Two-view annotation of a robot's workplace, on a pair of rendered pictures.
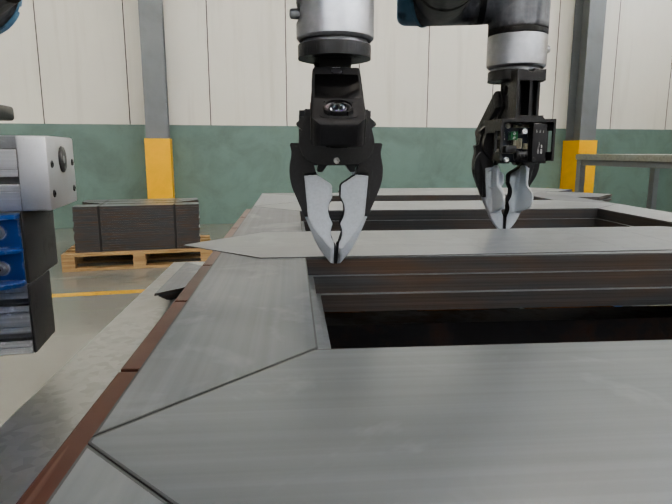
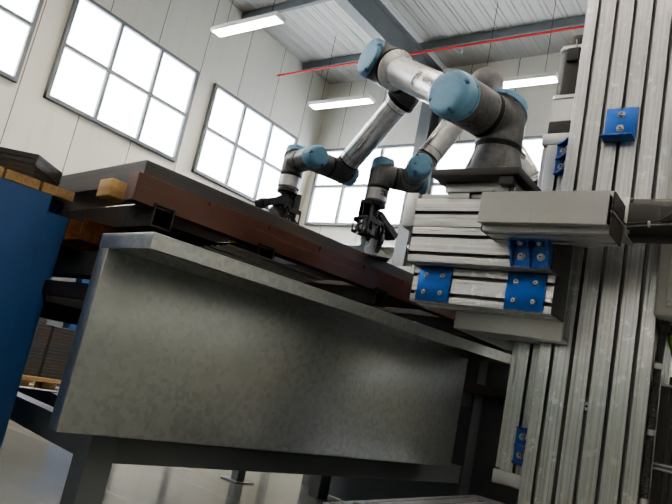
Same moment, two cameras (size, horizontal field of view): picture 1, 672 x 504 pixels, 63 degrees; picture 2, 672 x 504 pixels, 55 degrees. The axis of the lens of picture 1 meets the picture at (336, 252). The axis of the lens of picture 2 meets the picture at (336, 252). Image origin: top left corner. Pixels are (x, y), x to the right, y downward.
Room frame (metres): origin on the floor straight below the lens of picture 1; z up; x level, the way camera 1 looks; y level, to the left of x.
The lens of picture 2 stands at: (1.93, 1.50, 0.49)
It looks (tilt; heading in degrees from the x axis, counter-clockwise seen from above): 11 degrees up; 230
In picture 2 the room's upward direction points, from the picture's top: 12 degrees clockwise
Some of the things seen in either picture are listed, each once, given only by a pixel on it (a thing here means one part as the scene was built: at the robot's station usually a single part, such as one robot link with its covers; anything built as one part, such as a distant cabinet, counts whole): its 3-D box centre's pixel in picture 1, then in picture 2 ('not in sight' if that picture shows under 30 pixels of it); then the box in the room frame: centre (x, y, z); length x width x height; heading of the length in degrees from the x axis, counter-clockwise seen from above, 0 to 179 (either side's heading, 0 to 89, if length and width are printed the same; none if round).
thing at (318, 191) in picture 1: (319, 216); (368, 251); (0.57, 0.02, 0.91); 0.06 x 0.03 x 0.09; 4
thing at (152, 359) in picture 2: not in sight; (316, 383); (0.83, 0.21, 0.47); 1.30 x 0.04 x 0.35; 4
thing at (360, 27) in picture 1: (331, 24); (377, 197); (0.57, 0.00, 1.10); 0.08 x 0.08 x 0.05
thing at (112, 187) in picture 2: not in sight; (114, 190); (1.44, 0.12, 0.79); 0.06 x 0.05 x 0.04; 94
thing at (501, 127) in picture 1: (515, 119); (285, 207); (0.75, -0.24, 1.02); 0.09 x 0.08 x 0.12; 5
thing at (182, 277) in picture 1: (205, 279); (243, 264); (1.18, 0.28, 0.70); 0.39 x 0.12 x 0.04; 4
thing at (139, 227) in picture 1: (142, 230); not in sight; (4.94, 1.75, 0.26); 1.20 x 0.80 x 0.53; 104
